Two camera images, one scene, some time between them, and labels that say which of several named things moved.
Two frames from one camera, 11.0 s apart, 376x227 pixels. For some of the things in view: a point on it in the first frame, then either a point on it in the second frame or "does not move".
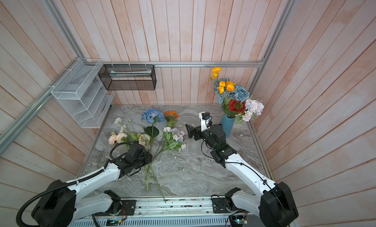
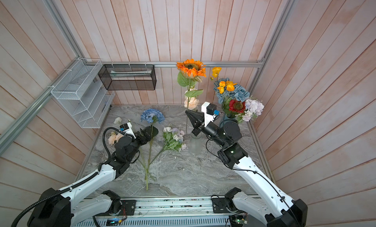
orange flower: (171, 117) → (190, 71)
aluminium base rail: (168, 212) does not move
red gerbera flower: (237, 105) does not move
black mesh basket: (128, 77) does not move
